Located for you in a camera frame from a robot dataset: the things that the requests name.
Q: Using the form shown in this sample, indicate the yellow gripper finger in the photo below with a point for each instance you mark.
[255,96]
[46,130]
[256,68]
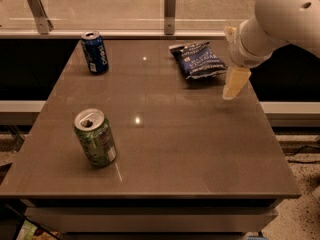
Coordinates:
[230,33]
[236,79]

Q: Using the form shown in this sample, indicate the blue chip bag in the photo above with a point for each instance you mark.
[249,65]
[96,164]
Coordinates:
[196,60]

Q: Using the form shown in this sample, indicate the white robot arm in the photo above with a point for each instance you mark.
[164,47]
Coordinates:
[275,23]

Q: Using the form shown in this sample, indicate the glass railing panel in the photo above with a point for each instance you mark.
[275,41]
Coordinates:
[126,14]

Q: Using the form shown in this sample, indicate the blue Pepsi can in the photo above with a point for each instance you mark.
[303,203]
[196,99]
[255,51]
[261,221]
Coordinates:
[94,51]

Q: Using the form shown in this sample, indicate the green soda can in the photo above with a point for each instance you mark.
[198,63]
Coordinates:
[95,136]

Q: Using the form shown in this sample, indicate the colourful package under table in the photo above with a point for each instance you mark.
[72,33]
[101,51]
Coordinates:
[29,231]

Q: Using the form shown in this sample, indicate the middle metal railing bracket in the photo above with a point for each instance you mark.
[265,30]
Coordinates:
[169,16]

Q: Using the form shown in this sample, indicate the metal railing bracket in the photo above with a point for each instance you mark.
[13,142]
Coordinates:
[42,21]
[169,16]

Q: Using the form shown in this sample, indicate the left metal railing bracket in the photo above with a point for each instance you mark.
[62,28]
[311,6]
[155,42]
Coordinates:
[42,21]

